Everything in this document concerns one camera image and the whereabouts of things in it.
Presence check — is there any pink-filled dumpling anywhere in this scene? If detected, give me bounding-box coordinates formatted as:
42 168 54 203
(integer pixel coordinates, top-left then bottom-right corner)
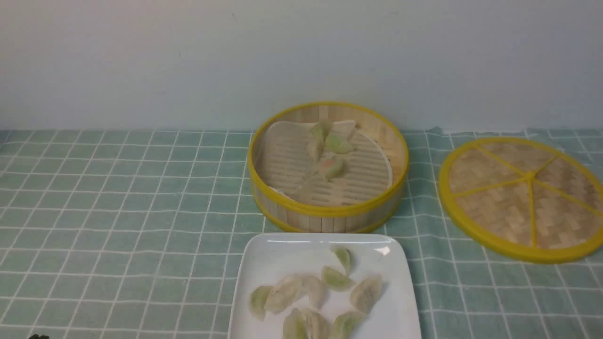
318 156 345 182

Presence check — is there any white square plate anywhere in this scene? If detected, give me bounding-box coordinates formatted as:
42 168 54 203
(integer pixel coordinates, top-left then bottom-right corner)
228 233 422 339

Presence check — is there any green dumpling plate centre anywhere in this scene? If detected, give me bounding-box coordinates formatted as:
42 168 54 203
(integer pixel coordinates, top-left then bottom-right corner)
321 266 354 291

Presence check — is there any pale dumpling plate centre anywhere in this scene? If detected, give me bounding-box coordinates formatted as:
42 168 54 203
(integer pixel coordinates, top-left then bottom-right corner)
300 274 326 309

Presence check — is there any pale dumpling plate left-centre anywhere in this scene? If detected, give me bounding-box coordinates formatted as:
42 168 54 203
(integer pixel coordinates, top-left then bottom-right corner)
265 274 304 314

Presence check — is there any green dumpling plate left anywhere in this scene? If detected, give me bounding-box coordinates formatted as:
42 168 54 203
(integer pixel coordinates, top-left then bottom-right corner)
248 285 273 322

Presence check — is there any pale dumpling plate right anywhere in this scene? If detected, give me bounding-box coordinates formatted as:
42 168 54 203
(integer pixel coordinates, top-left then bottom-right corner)
349 275 383 314

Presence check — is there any green dumpling plate bottom-left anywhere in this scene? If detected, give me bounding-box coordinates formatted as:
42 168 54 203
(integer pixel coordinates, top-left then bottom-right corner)
282 308 308 339

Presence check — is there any pale dumpling plate bottom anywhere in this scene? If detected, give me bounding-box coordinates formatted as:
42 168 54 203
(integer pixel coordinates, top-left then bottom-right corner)
301 307 330 339

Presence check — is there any green dumpling plate bottom-right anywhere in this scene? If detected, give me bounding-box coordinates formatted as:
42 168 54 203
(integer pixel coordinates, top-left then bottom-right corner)
330 311 366 339

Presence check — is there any white steamer liner cloth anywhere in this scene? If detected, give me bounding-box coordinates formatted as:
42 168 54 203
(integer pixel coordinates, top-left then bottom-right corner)
253 120 393 207

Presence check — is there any pale dumpling in steamer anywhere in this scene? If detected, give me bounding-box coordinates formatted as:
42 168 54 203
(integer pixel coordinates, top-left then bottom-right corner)
306 121 332 162

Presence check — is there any bamboo steamer basket yellow rim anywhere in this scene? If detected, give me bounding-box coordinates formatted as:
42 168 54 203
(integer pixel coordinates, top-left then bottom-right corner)
248 102 409 233

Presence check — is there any green checkered tablecloth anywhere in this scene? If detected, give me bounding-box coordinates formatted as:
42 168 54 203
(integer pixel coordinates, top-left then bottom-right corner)
0 129 602 339

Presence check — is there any woven bamboo steamer lid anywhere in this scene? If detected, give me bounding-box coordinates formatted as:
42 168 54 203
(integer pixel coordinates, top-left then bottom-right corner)
438 137 603 264

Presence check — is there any black object bottom-left corner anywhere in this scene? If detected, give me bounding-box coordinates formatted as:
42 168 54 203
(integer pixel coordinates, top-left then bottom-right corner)
28 333 50 339

